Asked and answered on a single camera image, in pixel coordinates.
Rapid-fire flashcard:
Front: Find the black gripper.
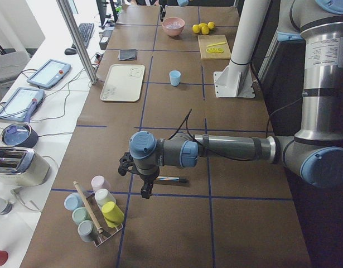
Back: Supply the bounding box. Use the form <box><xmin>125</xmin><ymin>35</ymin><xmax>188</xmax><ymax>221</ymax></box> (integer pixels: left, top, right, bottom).
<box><xmin>139</xmin><ymin>166</ymin><xmax>160</xmax><ymax>199</ymax></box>

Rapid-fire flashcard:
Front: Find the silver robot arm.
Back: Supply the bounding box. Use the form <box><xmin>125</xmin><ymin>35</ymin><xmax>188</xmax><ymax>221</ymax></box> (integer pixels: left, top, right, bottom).
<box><xmin>118</xmin><ymin>1</ymin><xmax>343</xmax><ymax>198</ymax></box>
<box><xmin>158</xmin><ymin>0</ymin><xmax>189</xmax><ymax>22</ymax></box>

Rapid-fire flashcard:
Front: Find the clear ice cubes pile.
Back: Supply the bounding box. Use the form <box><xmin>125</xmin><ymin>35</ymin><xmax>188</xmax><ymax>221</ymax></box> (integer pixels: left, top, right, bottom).
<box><xmin>165</xmin><ymin>20</ymin><xmax>183</xmax><ymax>30</ymax></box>

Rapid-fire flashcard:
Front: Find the yellow cup on rack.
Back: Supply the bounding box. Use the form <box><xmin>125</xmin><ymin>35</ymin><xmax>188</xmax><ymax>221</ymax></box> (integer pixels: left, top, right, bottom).
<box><xmin>102</xmin><ymin>201</ymin><xmax>124</xmax><ymax>228</ymax></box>

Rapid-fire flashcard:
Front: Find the white cup on rack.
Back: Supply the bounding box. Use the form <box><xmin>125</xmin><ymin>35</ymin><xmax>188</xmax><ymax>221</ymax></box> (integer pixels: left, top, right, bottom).
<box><xmin>94</xmin><ymin>188</ymin><xmax>117</xmax><ymax>210</ymax></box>

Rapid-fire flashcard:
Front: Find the pink cup on rack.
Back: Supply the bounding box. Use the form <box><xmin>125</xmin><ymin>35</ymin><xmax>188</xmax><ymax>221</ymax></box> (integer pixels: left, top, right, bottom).
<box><xmin>91</xmin><ymin>175</ymin><xmax>112</xmax><ymax>192</ymax></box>

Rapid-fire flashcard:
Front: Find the cup rack with holder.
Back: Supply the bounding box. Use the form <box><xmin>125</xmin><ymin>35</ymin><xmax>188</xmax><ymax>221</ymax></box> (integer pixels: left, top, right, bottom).
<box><xmin>71</xmin><ymin>180</ymin><xmax>124</xmax><ymax>247</ymax></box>

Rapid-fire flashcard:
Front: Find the green cup on rack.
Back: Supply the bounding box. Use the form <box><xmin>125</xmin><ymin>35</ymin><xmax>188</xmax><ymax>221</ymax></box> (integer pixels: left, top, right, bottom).
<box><xmin>72</xmin><ymin>207</ymin><xmax>91</xmax><ymax>226</ymax></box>

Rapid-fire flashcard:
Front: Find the light blue plastic cup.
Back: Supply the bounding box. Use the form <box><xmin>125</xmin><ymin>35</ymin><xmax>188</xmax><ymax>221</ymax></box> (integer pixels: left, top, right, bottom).
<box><xmin>169</xmin><ymin>70</ymin><xmax>181</xmax><ymax>87</ymax></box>

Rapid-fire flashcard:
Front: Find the grey cup on rack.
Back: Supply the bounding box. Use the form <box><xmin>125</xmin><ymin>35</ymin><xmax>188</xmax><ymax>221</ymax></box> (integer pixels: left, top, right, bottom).
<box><xmin>78</xmin><ymin>220</ymin><xmax>98</xmax><ymax>242</ymax></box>

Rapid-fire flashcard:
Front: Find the blue cup on rack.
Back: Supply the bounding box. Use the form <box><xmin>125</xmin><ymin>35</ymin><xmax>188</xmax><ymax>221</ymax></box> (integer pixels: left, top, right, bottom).
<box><xmin>64</xmin><ymin>193</ymin><xmax>84</xmax><ymax>211</ymax></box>

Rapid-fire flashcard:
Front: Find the metal muddler stick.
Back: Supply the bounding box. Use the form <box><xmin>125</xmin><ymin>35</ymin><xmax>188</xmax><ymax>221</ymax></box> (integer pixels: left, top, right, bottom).
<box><xmin>155</xmin><ymin>176</ymin><xmax>188</xmax><ymax>184</ymax></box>

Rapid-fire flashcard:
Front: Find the pink bowl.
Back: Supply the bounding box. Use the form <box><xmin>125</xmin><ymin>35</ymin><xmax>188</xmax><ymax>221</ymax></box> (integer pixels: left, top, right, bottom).
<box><xmin>161</xmin><ymin>17</ymin><xmax>185</xmax><ymax>37</ymax></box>

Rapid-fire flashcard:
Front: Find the yellow lemon left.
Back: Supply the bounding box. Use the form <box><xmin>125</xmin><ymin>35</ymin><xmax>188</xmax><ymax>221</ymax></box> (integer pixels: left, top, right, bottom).
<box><xmin>192</xmin><ymin>25</ymin><xmax>200</xmax><ymax>34</ymax></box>

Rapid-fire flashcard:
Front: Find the yellow lemon front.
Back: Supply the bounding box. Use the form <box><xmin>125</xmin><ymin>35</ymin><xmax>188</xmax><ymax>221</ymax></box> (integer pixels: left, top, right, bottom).
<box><xmin>200</xmin><ymin>27</ymin><xmax>210</xmax><ymax>35</ymax></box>

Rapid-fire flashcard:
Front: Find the yellow lemon far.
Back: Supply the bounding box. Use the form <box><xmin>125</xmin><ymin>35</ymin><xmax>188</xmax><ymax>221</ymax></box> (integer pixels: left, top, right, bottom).
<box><xmin>207</xmin><ymin>21</ymin><xmax>215</xmax><ymax>30</ymax></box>

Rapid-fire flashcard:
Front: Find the grey folded cloth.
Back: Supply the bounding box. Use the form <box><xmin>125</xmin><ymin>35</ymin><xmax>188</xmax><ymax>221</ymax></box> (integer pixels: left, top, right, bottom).
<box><xmin>118</xmin><ymin>49</ymin><xmax>137</xmax><ymax>61</ymax></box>

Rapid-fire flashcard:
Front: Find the wooden cutting board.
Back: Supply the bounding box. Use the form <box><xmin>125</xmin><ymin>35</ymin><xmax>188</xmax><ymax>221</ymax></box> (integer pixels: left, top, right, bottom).
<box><xmin>198</xmin><ymin>35</ymin><xmax>231</xmax><ymax>60</ymax></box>

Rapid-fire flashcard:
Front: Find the lemon slices row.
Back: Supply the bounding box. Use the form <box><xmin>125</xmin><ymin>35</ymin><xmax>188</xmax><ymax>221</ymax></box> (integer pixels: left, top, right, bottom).
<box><xmin>206</xmin><ymin>47</ymin><xmax>224</xmax><ymax>54</ymax></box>

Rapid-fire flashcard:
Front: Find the yellow plastic knife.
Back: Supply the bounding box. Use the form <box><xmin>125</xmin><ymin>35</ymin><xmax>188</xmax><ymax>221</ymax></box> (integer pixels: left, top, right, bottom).
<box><xmin>206</xmin><ymin>41</ymin><xmax>226</xmax><ymax>47</ymax></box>

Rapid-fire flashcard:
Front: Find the black keyboard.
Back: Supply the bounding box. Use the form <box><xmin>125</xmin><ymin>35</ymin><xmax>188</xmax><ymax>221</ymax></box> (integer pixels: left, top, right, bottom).
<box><xmin>78</xmin><ymin>22</ymin><xmax>94</xmax><ymax>48</ymax></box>

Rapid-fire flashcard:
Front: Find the cream bear tray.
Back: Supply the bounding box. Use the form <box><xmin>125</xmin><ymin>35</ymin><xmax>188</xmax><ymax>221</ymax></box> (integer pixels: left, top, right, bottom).
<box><xmin>100</xmin><ymin>64</ymin><xmax>145</xmax><ymax>102</ymax></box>

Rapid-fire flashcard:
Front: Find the black computer mouse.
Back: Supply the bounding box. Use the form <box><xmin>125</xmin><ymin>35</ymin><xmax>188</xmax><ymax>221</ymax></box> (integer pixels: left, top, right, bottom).
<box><xmin>64</xmin><ymin>48</ymin><xmax>77</xmax><ymax>55</ymax></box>

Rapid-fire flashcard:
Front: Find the teach pendant far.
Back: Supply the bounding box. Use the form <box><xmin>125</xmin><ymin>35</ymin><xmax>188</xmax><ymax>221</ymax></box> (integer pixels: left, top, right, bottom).
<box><xmin>27</xmin><ymin>59</ymin><xmax>71</xmax><ymax>89</ymax></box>

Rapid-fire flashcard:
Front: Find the teach pendant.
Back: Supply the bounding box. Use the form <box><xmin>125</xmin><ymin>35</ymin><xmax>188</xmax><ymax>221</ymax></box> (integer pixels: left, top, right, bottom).
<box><xmin>0</xmin><ymin>88</ymin><xmax>45</xmax><ymax>122</ymax></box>
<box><xmin>27</xmin><ymin>59</ymin><xmax>71</xmax><ymax>89</ymax></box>

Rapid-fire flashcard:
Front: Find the blue pot with lid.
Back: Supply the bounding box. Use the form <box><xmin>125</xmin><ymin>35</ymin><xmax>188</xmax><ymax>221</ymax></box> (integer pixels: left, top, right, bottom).
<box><xmin>0</xmin><ymin>98</ymin><xmax>40</xmax><ymax>148</ymax></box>

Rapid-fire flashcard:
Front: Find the teach pendant near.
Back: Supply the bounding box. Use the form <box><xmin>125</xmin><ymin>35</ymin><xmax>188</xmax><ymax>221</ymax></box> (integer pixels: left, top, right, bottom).
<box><xmin>0</xmin><ymin>88</ymin><xmax>45</xmax><ymax>122</ymax></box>

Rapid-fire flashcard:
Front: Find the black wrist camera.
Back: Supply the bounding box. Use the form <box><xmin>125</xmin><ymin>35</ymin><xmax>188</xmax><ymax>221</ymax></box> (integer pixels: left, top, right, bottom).
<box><xmin>118</xmin><ymin>152</ymin><xmax>134</xmax><ymax>176</ymax></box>

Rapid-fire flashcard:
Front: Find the aluminium frame post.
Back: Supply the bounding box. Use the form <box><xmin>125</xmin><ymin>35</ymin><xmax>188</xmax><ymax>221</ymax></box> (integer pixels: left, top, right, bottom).
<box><xmin>56</xmin><ymin>0</ymin><xmax>98</xmax><ymax>85</ymax></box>

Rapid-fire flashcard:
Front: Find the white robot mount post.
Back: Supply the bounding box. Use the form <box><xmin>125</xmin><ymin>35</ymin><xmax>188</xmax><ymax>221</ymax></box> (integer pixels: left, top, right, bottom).
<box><xmin>214</xmin><ymin>0</ymin><xmax>270</xmax><ymax>98</ymax></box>

